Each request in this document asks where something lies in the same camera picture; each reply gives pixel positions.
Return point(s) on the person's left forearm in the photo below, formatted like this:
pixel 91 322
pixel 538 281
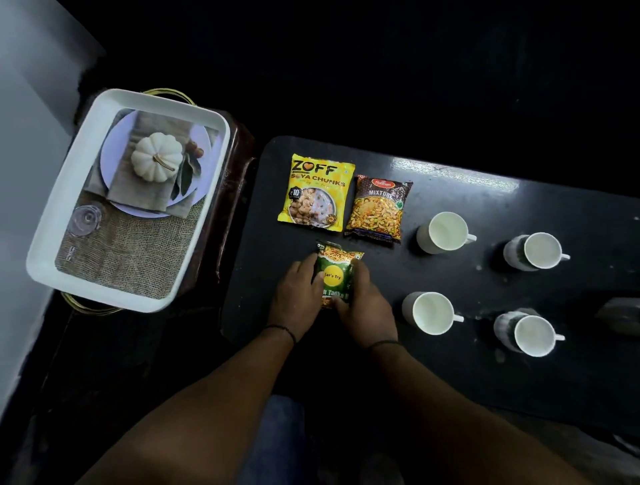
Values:
pixel 210 414

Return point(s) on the person's blue trouser leg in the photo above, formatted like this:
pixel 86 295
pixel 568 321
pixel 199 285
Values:
pixel 275 444

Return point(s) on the person's left hand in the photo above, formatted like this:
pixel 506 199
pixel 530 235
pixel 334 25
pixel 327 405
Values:
pixel 292 300

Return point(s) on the person's left thumb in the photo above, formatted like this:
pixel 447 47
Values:
pixel 319 285

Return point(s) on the white cup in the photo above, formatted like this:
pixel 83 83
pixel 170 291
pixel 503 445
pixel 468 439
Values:
pixel 530 335
pixel 430 313
pixel 444 232
pixel 537 251

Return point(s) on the person's right hand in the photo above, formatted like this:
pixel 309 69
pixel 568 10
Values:
pixel 370 315

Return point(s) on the person's right forearm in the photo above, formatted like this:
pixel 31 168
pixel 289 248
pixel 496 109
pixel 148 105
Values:
pixel 450 424

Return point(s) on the black wrist thread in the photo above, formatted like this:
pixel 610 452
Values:
pixel 286 330

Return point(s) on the white tray with printed picture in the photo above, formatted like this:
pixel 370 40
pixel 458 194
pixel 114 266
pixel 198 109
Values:
pixel 130 245

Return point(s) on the green snack packet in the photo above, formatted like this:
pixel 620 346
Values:
pixel 334 272

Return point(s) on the person's right thumb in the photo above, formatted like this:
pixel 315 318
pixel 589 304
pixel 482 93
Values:
pixel 341 305

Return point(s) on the grey blurred object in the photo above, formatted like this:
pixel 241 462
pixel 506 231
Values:
pixel 620 316

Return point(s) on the yellow snack packet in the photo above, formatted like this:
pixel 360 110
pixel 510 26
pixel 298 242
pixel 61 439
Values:
pixel 316 192

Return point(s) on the brown and orange snack packet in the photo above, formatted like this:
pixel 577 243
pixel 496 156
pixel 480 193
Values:
pixel 378 210

